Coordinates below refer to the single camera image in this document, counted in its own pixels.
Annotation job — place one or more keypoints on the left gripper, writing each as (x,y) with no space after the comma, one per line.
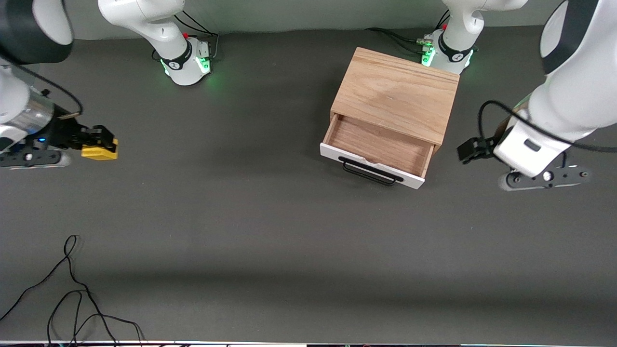
(483,146)

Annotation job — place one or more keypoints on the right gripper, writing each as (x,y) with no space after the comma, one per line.
(61,131)

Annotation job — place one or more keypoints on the yellow cube block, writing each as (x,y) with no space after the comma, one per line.
(99,153)

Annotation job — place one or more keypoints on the white-fronted wooden drawer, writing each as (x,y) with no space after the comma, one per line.
(376,144)

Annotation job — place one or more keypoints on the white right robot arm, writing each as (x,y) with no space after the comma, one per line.
(144,19)

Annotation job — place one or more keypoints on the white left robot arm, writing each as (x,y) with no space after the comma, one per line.
(578,72)

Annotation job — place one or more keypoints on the wooden drawer cabinet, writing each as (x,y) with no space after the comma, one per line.
(395,91)

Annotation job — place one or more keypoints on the dark grey table mat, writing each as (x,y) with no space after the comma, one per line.
(308,241)

